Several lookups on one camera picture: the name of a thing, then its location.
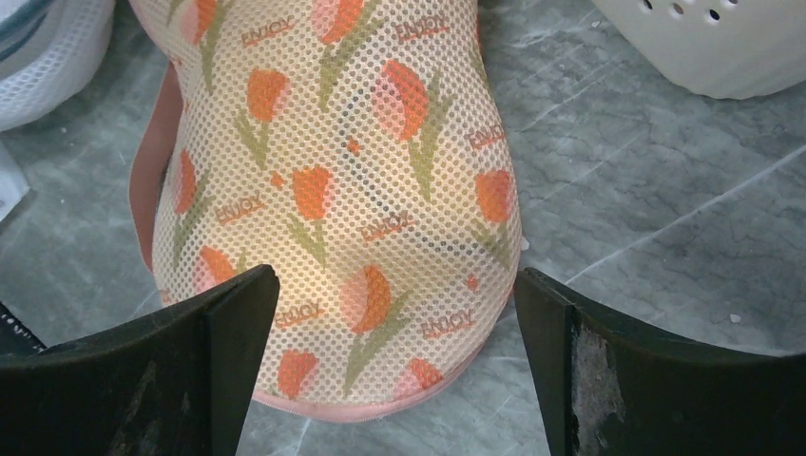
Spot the clear plastic packet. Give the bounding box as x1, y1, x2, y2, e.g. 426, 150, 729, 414
0, 144, 29, 220

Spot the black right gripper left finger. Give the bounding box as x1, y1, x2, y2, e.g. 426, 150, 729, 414
1, 265, 280, 455

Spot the tulip print mesh laundry bag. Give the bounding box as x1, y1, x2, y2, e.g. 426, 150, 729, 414
129, 0, 522, 422

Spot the cream plastic laundry basket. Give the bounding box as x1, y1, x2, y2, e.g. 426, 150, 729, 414
595, 0, 805, 100

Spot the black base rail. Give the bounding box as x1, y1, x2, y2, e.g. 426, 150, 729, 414
0, 303, 47, 356

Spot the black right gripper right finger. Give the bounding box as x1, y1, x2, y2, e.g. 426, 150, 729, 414
514, 268, 805, 455

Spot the white round mesh laundry bag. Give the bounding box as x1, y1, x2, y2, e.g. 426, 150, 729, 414
1, 0, 116, 131

